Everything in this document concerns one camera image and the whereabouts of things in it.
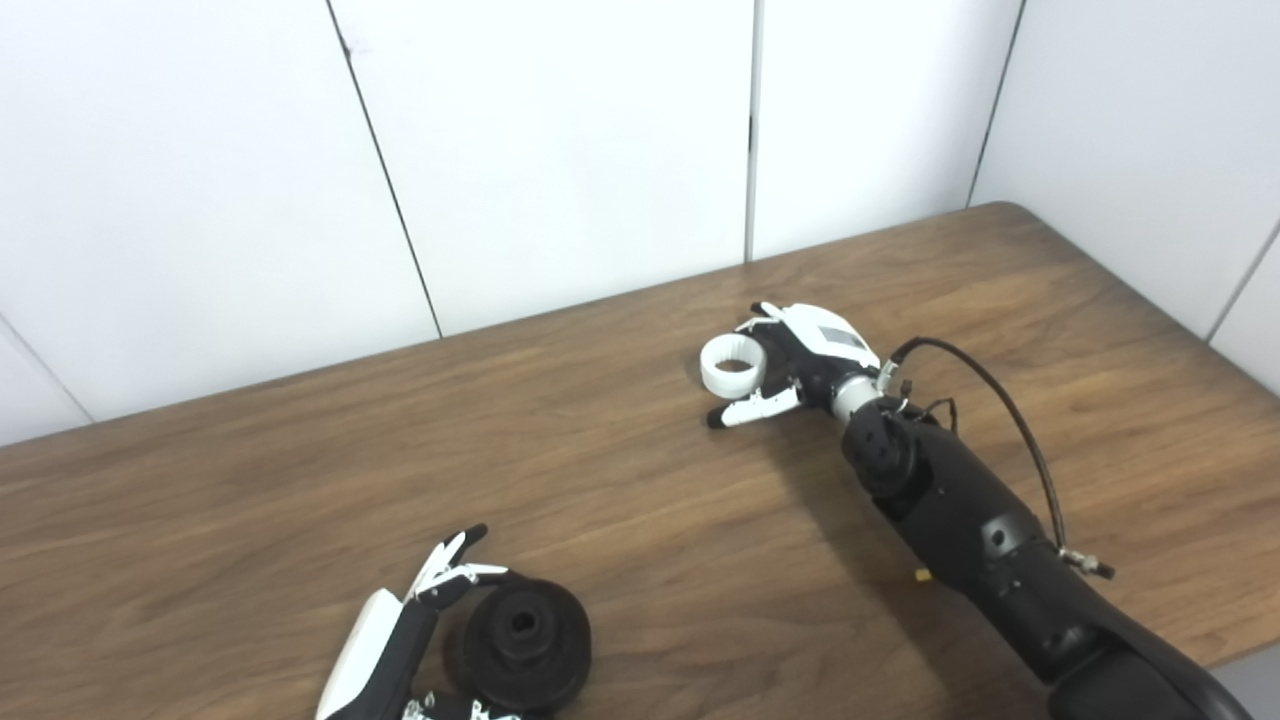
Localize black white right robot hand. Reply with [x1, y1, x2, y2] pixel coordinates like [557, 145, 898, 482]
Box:
[706, 301, 883, 430]

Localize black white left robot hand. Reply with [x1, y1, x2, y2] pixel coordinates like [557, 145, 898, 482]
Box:
[315, 523, 521, 720]

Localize white toothed plastic ring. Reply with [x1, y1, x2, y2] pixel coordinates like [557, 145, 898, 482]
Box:
[699, 333, 769, 397]

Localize round black plastic part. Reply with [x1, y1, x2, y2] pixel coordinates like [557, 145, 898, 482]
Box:
[462, 577, 593, 714]

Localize thin right arm wires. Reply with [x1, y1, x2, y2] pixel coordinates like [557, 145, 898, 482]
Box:
[900, 395, 961, 436]

